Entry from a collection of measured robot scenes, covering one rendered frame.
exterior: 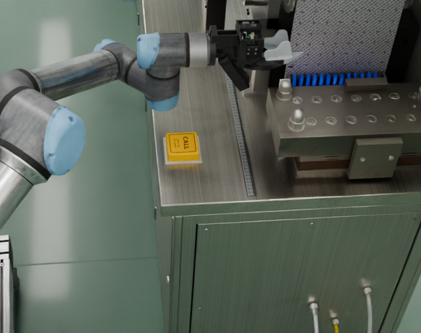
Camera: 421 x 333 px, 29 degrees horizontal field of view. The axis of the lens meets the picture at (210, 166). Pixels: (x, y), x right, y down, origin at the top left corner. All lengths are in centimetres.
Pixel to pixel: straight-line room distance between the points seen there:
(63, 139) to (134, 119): 174
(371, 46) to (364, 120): 18
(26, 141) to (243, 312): 88
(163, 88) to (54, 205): 122
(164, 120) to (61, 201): 109
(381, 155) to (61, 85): 69
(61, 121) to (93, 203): 146
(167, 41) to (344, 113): 42
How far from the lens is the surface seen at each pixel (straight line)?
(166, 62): 178
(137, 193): 298
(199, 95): 202
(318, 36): 185
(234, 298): 211
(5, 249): 258
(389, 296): 223
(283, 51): 183
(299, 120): 176
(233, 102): 201
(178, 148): 186
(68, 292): 274
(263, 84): 202
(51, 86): 171
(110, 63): 185
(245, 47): 178
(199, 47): 178
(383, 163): 185
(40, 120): 153
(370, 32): 187
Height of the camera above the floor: 227
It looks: 48 degrees down
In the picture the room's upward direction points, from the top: 5 degrees clockwise
